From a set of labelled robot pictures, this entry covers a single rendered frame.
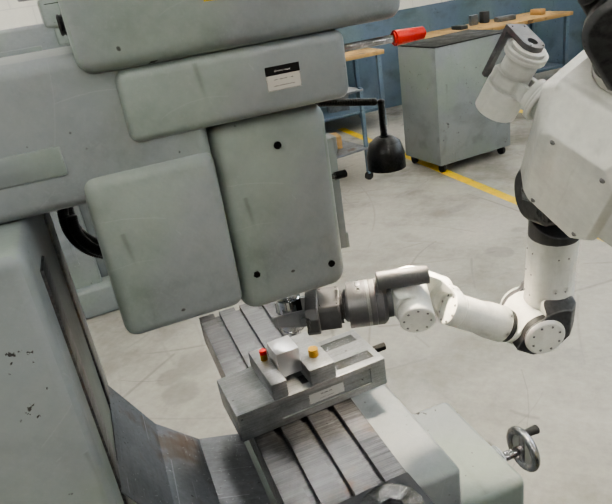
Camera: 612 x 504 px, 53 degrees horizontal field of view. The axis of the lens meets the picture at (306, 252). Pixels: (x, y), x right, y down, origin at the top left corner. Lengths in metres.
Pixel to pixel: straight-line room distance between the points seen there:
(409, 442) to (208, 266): 0.66
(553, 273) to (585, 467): 1.52
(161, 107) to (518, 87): 0.51
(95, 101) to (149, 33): 0.12
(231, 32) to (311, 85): 0.14
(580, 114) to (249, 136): 0.45
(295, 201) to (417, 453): 0.64
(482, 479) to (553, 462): 1.16
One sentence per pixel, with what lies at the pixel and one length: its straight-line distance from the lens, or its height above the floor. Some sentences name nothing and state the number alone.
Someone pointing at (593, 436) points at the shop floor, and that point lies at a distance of 2.76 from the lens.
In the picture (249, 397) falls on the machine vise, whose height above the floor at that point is 1.02.
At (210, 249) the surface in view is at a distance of 0.94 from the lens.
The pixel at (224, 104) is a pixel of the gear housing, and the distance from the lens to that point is 0.89.
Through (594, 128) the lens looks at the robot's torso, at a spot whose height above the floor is 1.59.
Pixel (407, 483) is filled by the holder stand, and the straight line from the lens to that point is 0.94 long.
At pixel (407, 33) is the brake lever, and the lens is 1.00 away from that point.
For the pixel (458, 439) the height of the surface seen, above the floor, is 0.75.
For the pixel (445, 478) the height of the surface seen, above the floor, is 0.86.
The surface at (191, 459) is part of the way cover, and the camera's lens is 1.37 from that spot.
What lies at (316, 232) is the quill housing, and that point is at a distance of 1.01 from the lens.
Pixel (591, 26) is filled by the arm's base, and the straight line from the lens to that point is 0.75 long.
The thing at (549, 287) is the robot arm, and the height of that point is 1.22.
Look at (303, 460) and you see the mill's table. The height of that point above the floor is 0.95.
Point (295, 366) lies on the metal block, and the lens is 1.34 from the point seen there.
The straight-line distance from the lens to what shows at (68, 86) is 0.88.
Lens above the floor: 1.81
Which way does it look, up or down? 24 degrees down
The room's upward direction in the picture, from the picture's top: 9 degrees counter-clockwise
